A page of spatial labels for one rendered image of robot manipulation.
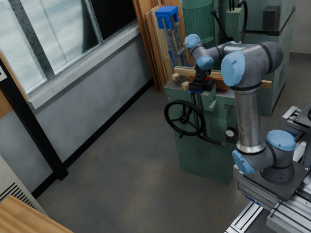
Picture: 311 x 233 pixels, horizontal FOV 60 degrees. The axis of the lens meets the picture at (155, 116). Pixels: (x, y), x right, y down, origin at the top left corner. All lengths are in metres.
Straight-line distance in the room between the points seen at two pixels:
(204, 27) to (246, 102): 0.74
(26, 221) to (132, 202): 0.85
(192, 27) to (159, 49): 1.57
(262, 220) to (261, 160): 0.84
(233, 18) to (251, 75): 0.91
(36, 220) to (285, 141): 1.49
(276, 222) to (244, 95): 0.62
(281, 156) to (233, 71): 0.46
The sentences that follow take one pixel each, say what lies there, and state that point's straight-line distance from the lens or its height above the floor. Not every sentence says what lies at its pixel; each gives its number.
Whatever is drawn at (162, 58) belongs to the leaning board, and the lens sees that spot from 3.26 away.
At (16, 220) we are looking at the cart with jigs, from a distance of 2.01.
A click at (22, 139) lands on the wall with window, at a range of 2.51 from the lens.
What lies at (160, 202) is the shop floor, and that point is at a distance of 2.33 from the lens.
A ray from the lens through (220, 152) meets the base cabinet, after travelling 2.09.
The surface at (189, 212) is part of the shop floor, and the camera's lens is 2.24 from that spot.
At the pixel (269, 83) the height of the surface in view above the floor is 0.93.
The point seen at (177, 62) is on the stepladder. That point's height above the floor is 0.68.
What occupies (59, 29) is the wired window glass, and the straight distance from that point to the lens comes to 2.66.
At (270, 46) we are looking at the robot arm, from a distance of 1.05.
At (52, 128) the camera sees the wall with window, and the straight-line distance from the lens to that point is 2.65.
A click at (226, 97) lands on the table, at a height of 0.90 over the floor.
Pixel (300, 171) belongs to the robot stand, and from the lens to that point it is 1.45.
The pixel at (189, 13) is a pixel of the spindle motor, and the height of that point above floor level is 1.39.
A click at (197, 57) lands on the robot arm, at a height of 1.29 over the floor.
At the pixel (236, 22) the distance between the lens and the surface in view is 1.87.
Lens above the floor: 1.91
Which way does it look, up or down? 38 degrees down
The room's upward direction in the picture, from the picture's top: 13 degrees counter-clockwise
